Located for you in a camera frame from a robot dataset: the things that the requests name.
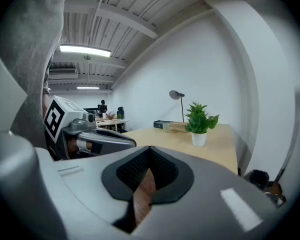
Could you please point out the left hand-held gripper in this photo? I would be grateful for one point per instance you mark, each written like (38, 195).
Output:
(65, 114)

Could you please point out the black desk lamp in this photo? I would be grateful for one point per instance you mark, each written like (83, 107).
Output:
(176, 94)

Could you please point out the round beige table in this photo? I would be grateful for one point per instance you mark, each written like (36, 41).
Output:
(115, 121)

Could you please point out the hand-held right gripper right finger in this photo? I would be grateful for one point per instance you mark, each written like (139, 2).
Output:
(202, 209)

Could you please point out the long ceiling light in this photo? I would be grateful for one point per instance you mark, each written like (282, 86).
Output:
(88, 87)
(85, 50)

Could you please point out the clear glass cup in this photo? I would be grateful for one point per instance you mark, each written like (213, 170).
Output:
(166, 127)

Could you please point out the pile of black bags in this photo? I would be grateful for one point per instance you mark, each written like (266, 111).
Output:
(258, 177)

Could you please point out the black chair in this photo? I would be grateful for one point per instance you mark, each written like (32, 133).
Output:
(120, 110)

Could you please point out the flat wooden box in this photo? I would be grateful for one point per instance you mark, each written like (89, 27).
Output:
(178, 127)

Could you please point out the person's grey shirt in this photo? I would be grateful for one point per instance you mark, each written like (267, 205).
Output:
(27, 46)

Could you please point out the black box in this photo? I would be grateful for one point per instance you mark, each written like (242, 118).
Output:
(158, 124)

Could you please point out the person's left forearm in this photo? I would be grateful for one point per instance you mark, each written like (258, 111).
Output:
(44, 106)

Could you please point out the person's left hand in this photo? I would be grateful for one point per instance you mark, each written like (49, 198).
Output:
(72, 147)

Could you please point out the white ceiling air conditioner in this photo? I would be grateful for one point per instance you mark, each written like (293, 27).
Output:
(63, 73)

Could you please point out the dried brown plant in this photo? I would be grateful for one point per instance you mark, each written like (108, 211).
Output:
(111, 114)

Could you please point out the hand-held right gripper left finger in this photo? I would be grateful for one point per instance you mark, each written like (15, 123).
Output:
(85, 179)

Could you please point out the small green plant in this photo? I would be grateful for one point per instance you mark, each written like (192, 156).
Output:
(119, 116)

